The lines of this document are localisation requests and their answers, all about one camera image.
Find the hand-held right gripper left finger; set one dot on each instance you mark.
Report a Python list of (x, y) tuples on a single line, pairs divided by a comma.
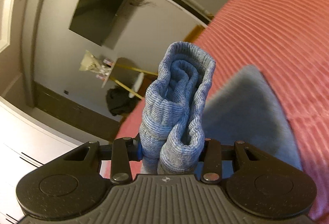
[(139, 152)]

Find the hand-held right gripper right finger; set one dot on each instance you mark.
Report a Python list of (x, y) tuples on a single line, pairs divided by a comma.
[(212, 154)]

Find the grey pants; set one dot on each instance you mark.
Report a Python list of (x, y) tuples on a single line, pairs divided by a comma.
[(177, 100)]

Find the black bag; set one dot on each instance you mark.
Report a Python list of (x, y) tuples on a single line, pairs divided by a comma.
[(120, 103)]

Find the small pink box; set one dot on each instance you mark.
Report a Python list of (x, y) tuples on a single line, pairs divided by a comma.
[(108, 62), (99, 76)]

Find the yellow-legged side table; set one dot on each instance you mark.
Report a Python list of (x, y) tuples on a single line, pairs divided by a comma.
[(123, 67)]

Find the cream wrapped bouquet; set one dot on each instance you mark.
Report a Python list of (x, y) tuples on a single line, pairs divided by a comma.
[(90, 62)]

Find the white wardrobe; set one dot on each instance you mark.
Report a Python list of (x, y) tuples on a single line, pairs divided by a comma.
[(30, 141)]

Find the pink ribbed blanket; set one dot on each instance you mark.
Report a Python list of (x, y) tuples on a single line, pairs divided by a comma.
[(257, 21)]

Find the dark wall socket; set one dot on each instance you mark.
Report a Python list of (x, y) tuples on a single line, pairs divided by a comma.
[(66, 92)]

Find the black wall television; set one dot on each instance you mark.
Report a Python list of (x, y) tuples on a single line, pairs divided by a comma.
[(100, 8)]

